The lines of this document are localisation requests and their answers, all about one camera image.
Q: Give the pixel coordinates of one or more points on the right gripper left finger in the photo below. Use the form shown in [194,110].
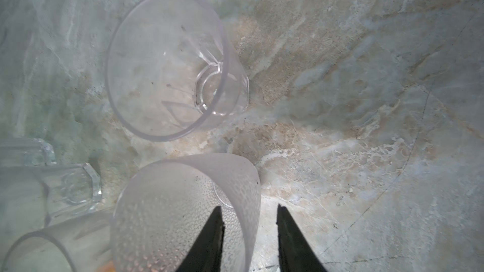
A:
[206,253]

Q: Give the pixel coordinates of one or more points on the clear glass front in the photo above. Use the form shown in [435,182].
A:
[79,244]

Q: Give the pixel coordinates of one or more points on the small clear faceted glass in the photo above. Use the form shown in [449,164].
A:
[40,196]

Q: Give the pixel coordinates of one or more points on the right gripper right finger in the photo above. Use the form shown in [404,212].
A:
[295,254]

